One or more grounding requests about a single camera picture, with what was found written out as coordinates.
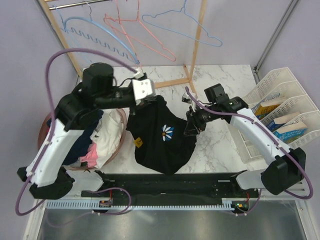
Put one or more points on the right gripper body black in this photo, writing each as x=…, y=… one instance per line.
x=201, y=117

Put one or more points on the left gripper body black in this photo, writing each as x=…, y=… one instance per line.
x=140, y=106

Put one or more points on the black t shirt with daisy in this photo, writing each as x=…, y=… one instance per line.
x=160, y=143

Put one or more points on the light blue wire hanger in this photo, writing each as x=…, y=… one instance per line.
x=181, y=17

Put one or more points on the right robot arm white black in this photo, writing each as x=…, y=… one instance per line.
x=285, y=165

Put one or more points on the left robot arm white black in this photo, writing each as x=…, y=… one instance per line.
x=74, y=114

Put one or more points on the blue wavy plastic hanger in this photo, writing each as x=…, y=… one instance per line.
x=129, y=54

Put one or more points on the wooden clothes rack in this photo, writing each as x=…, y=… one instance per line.
x=55, y=22

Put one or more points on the yellow blue book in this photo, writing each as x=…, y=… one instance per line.
x=262, y=109

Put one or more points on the blue book tan pages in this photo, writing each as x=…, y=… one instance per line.
x=278, y=122

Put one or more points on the pink garment in basket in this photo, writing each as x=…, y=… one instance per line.
x=91, y=157

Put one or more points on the navy garment in basket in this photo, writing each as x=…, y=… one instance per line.
x=81, y=145

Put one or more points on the white plastic file organizer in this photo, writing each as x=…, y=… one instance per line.
x=282, y=83

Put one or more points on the light blue cover book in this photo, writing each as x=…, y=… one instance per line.
x=290, y=133

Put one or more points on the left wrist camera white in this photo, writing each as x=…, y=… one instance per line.
x=143, y=89

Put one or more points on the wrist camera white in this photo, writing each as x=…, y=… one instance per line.
x=143, y=89
x=186, y=98

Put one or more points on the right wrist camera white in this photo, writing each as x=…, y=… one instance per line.
x=186, y=98

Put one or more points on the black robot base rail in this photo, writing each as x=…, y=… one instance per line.
x=186, y=188

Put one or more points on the pink wire hanger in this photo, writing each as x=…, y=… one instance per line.
x=116, y=24
x=145, y=39

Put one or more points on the thin blue wire hanger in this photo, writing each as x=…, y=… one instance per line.
x=74, y=43

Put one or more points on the white slotted cable duct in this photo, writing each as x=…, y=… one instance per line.
x=98, y=205

